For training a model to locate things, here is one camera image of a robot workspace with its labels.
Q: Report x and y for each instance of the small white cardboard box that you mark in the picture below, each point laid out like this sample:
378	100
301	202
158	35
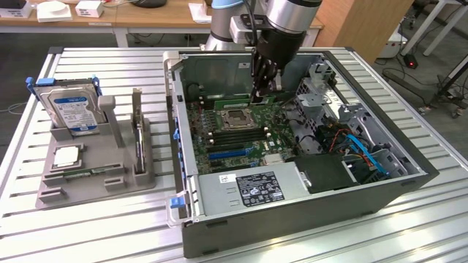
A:
89	9

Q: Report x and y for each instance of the white paper stack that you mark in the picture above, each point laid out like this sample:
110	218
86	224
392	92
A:
198	13

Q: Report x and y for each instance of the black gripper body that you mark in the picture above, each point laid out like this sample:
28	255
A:
281	46

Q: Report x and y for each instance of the CPU socket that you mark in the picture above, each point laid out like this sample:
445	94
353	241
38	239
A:
234	117

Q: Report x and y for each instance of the blue expansion slot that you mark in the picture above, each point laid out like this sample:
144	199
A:
226	154

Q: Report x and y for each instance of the silver CPU chip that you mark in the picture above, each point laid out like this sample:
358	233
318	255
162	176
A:
65	157

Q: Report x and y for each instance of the grey parts rack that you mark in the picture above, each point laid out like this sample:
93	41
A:
105	153

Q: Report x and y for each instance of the white box with round lid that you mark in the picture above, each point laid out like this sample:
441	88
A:
54	12

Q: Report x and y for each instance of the silver chipset heatsink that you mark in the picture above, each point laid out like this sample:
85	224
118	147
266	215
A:
273	159

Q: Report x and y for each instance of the black computer mouse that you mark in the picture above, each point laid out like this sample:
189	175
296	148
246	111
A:
148	3

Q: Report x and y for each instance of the white box with black top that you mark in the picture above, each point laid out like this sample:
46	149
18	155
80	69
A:
16	12

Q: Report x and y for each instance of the white control box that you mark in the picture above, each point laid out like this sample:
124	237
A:
392	50

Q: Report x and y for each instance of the blue case latch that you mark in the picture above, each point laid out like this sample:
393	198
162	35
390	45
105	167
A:
174	202

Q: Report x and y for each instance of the green RAM stick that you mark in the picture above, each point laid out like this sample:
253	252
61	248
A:
229	105
80	174

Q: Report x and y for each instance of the silver drive cage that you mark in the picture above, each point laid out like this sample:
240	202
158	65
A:
310	107

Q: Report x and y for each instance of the green motherboard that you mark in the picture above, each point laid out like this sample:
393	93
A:
198	137

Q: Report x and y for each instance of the black RAM slot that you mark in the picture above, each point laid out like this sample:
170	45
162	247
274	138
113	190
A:
237	134
238	137
237	131

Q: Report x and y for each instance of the white table frame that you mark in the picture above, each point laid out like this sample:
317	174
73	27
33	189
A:
425	27

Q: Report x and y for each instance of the silver disk bay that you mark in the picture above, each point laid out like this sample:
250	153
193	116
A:
360	116

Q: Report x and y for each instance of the black expansion slot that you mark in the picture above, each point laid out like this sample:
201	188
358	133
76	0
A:
222	149

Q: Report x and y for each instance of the hard disk in blue carrier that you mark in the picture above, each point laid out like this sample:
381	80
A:
73	109

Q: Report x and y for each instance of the black wheeled stand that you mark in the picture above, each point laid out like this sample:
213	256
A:
442	96

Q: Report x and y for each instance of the wooden cabinet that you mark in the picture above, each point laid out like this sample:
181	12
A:
365	27

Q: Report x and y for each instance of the black adapter with red light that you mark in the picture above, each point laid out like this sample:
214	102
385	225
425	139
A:
409	59

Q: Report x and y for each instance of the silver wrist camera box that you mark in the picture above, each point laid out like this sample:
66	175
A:
241	33

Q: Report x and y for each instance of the wooden desk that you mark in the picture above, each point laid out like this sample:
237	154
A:
109	16

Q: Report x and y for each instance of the silver power supply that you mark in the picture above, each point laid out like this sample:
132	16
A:
218	197

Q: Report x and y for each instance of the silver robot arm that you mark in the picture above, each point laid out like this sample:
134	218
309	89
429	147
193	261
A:
222	27

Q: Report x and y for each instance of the graphics card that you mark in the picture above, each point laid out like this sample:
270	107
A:
137	142

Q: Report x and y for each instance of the black PC case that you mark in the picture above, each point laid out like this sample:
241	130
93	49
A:
292	227

